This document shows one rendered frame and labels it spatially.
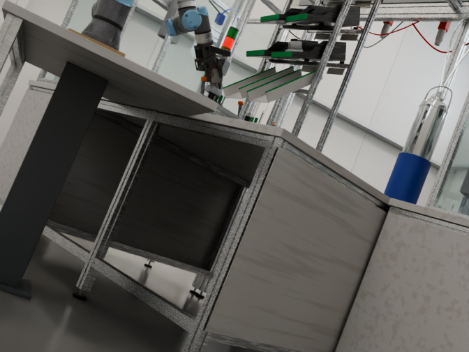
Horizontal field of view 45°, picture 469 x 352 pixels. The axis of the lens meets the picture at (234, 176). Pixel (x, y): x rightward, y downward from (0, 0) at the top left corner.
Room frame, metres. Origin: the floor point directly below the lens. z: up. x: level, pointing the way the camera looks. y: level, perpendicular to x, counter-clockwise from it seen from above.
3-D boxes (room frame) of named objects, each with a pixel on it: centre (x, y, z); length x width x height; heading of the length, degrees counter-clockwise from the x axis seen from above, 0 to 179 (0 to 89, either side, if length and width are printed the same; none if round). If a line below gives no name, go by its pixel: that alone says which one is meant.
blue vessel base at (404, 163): (2.63, -0.76, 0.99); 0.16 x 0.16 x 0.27
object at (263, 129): (2.83, -0.09, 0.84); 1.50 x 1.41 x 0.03; 43
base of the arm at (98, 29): (2.11, 0.66, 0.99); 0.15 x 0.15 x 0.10
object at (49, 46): (2.13, 0.62, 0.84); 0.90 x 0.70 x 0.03; 19
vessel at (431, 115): (2.63, -0.76, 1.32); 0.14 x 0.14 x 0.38
